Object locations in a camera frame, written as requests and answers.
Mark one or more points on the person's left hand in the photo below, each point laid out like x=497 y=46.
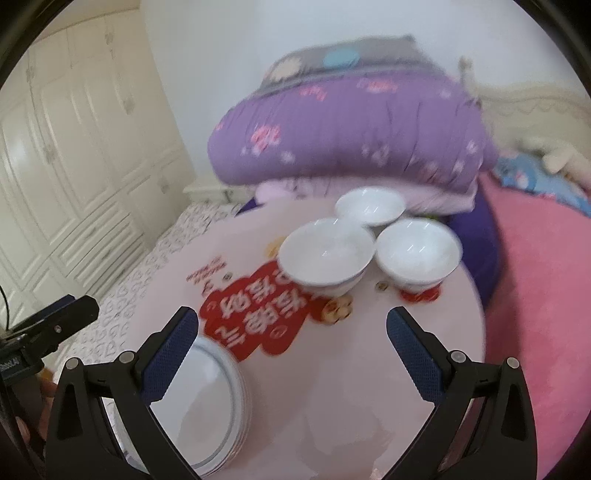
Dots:
x=34 y=420

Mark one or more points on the blue floral pillow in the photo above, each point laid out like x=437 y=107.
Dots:
x=521 y=177

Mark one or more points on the grey floral pillow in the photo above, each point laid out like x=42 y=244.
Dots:
x=369 y=57

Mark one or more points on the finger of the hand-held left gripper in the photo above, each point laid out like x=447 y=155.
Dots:
x=69 y=318
x=55 y=305

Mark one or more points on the cream wardrobe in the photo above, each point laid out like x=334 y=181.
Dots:
x=83 y=138

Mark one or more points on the dark purple cloth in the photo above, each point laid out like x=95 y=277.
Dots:
x=480 y=249

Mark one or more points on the white bowl with grey band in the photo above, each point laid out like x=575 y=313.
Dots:
x=415 y=249

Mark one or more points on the folded pale pink blanket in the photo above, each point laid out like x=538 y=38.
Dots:
x=300 y=189

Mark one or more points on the purple floral quilt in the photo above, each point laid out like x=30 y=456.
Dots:
x=346 y=138

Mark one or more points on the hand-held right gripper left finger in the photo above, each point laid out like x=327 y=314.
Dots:
x=168 y=355

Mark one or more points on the cream nightstand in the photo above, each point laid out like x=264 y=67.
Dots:
x=207 y=189

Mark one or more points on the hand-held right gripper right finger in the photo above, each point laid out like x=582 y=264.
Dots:
x=413 y=355

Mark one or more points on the round pink printed table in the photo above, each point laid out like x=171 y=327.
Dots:
x=346 y=392

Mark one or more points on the large white bowl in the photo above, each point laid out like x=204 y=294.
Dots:
x=323 y=249

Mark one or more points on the cream bed headboard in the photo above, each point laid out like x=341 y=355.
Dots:
x=531 y=101

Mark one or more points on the white plush toy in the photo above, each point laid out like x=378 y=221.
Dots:
x=563 y=159

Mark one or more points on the pink bed blanket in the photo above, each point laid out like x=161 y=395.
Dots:
x=531 y=300

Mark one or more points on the heart print bed sheet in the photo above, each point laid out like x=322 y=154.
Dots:
x=138 y=286

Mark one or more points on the shallow white bowl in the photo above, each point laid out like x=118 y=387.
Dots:
x=369 y=205

